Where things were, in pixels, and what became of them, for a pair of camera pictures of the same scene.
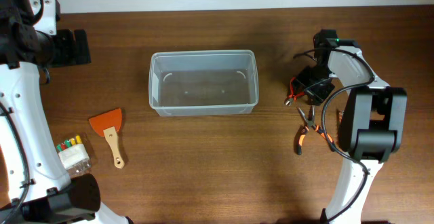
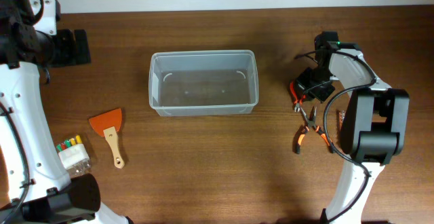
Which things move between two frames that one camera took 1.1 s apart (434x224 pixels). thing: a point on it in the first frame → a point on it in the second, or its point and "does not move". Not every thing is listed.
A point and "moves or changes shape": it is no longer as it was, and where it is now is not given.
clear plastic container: (190, 83) does not move
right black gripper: (318, 96) does not move
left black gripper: (70, 56) does not move
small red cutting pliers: (292, 96) moves or changes shape
